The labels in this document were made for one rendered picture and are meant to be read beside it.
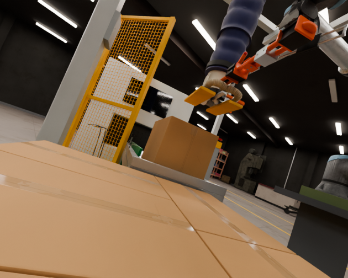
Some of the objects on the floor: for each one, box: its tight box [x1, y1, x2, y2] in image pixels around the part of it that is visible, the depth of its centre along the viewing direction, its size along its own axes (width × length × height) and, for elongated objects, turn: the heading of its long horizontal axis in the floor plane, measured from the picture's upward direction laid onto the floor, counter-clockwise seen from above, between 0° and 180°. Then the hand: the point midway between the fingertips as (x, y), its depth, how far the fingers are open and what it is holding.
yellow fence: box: [62, 14, 176, 164], centre depth 193 cm, size 87×10×210 cm, turn 146°
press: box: [234, 148, 267, 195], centre depth 1199 cm, size 159×137×304 cm
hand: (298, 38), depth 59 cm, fingers open, 14 cm apart
